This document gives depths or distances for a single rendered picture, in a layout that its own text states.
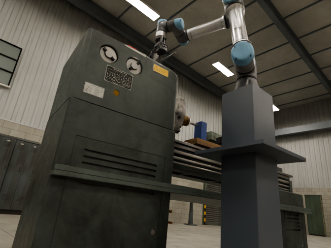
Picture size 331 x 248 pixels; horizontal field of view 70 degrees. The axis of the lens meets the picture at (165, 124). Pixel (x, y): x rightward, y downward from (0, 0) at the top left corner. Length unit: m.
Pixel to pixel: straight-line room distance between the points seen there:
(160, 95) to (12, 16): 8.27
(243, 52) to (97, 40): 0.75
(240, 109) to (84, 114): 0.78
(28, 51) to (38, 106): 1.77
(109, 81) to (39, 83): 7.42
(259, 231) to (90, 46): 1.14
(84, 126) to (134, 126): 0.25
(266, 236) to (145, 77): 0.97
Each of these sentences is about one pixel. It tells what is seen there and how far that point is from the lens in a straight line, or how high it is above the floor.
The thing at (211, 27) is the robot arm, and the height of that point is 1.63.
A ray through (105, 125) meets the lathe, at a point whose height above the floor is 0.78.
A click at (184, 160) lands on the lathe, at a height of 0.74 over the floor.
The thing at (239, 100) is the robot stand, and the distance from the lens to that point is 1.34.
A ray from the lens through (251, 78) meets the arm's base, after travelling 1.45.
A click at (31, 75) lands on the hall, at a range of 8.63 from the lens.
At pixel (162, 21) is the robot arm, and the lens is 1.77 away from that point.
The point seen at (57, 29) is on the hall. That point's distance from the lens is 9.68.
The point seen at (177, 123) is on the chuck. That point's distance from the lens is 1.57.
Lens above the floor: 0.43
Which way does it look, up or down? 20 degrees up
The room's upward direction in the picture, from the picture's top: 6 degrees clockwise
